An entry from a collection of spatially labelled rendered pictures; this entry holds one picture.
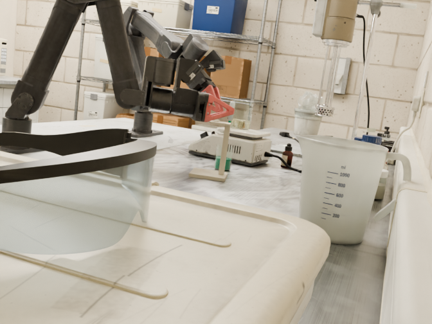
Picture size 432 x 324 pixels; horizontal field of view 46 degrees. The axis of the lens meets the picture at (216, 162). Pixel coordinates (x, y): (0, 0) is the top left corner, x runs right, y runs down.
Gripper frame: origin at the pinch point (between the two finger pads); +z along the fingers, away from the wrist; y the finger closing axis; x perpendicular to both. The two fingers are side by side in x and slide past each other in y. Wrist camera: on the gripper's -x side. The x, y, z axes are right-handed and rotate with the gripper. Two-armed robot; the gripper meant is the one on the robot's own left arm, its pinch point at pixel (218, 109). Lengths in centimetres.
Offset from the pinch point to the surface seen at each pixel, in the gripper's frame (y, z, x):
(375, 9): 26, 3, -55
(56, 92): 239, -174, 150
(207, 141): -13.5, 8.0, 5.4
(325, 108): 26.8, 17.5, -23.0
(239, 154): -14.7, 16.9, 0.5
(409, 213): -87, 46, -26
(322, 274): -82, 46, -13
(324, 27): 24.2, -2.7, -39.8
